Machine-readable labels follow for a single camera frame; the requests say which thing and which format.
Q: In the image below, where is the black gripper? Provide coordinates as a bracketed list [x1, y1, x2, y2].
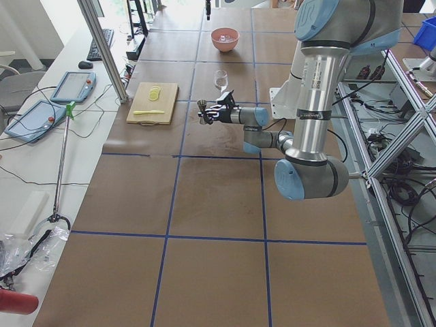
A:
[202, 105, 232, 125]

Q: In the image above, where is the steel double jigger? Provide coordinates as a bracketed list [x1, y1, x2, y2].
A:
[197, 99, 207, 125]

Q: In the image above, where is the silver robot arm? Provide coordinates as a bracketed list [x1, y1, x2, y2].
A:
[197, 1, 403, 200]

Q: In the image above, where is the clear wine glass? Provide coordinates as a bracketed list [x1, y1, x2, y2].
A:
[213, 69, 228, 93]

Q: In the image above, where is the pink plastic ice bowl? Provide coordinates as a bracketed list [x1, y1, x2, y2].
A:
[211, 27, 240, 52]

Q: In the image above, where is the clear ice cubes pile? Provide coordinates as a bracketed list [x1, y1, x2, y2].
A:
[219, 34, 234, 43]

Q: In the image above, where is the bamboo cutting board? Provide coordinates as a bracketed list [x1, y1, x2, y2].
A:
[126, 82, 178, 125]

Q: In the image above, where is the yellow plastic knife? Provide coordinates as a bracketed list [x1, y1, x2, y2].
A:
[133, 110, 165, 115]

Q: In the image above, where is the black keyboard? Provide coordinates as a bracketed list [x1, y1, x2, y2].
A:
[86, 28, 115, 62]

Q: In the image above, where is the black computer mouse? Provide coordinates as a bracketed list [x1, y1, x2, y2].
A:
[78, 61, 93, 69]

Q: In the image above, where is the blue teach pendant far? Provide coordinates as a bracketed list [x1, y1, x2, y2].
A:
[50, 72, 96, 104]

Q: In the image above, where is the blue teach pendant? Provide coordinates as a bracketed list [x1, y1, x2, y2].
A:
[50, 72, 96, 104]
[5, 100, 66, 142]

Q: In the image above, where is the blue teach pendant near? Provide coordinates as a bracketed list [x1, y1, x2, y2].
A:
[5, 100, 66, 142]

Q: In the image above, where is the grey office chair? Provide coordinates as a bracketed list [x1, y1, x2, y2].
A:
[1, 65, 45, 115]

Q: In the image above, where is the white foam block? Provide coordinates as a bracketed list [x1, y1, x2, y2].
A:
[9, 191, 48, 236]

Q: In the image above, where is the clear plastic bag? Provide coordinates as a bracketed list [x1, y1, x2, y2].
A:
[1, 226, 69, 280]

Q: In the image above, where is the blue storage bin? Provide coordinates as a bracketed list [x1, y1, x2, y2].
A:
[413, 17, 436, 50]

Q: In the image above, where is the red fire extinguisher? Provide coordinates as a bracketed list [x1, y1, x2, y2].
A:
[1, 289, 39, 315]

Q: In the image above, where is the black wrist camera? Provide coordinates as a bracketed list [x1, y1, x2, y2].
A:
[216, 91, 236, 108]

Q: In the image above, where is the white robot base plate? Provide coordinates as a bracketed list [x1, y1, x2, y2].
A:
[269, 88, 298, 119]

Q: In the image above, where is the aluminium frame post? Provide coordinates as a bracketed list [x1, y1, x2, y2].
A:
[77, 0, 128, 104]

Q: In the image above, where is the green handled reacher grabber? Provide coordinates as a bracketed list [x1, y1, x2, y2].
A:
[46, 101, 76, 230]

